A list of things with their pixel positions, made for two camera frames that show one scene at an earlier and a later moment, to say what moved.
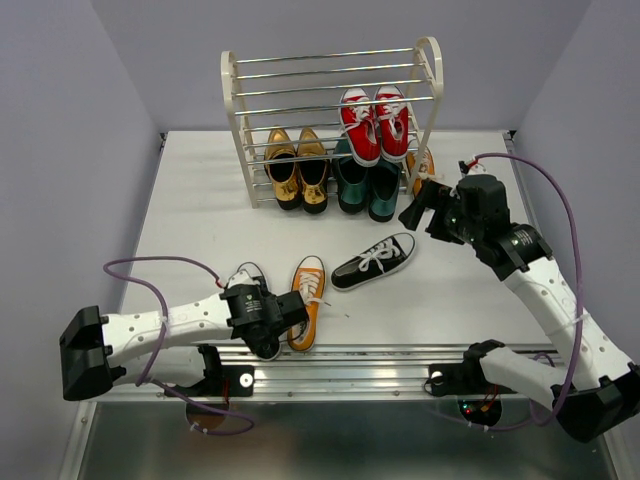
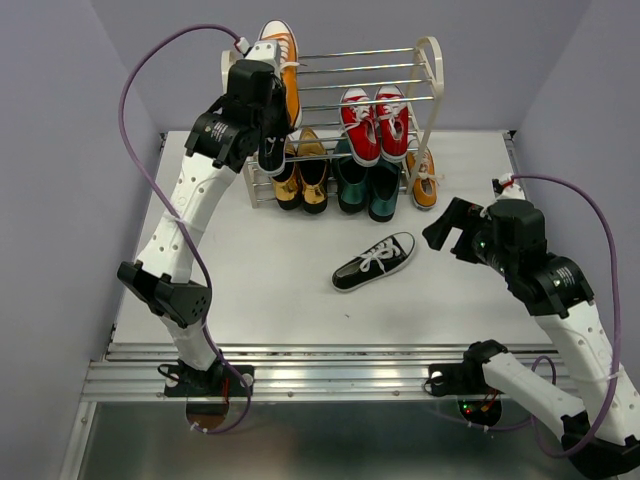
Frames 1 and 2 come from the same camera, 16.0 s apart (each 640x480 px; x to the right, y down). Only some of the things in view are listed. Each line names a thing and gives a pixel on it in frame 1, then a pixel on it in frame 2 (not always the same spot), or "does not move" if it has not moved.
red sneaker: [394, 123] does not move
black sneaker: [377, 260] does not move
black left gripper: [265, 292] → [278, 127]
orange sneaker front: [309, 279] → [288, 56]
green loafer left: [352, 179] does not move
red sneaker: [360, 127] does not move
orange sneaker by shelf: [427, 168] does not move
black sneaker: [263, 340] → [271, 154]
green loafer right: [384, 182] does not move
